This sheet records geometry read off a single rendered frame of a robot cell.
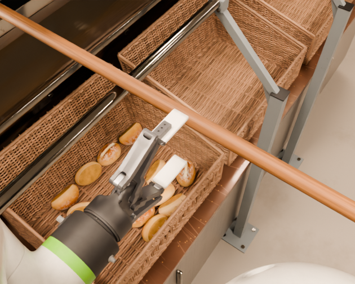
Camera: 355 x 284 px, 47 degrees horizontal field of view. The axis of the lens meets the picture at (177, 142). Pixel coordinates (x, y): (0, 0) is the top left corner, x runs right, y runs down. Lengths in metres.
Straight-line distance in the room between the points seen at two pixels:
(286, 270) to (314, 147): 2.11
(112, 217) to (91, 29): 0.79
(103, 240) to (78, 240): 0.04
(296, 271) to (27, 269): 0.43
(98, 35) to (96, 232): 0.82
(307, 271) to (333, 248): 1.84
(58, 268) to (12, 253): 0.07
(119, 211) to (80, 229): 0.06
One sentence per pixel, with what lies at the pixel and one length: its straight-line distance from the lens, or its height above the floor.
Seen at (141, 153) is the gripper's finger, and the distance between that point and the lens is 0.61.
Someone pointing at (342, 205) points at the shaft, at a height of 1.20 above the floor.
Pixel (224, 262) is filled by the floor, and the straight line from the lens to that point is 1.91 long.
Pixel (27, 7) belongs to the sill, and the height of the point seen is 1.17.
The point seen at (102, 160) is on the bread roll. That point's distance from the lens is 1.41.
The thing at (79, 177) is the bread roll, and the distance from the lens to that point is 1.37.
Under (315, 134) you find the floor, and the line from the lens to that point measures 2.36.
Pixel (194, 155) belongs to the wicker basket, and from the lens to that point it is 1.39.
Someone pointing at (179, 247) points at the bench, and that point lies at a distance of 1.30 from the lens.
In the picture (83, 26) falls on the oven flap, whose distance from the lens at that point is 1.28.
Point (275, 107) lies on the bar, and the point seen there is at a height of 0.91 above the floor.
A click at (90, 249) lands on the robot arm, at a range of 0.61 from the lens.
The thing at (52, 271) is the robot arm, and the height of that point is 1.24.
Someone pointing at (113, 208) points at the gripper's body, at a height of 1.23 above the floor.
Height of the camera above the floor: 1.79
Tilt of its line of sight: 54 degrees down
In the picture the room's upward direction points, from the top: straight up
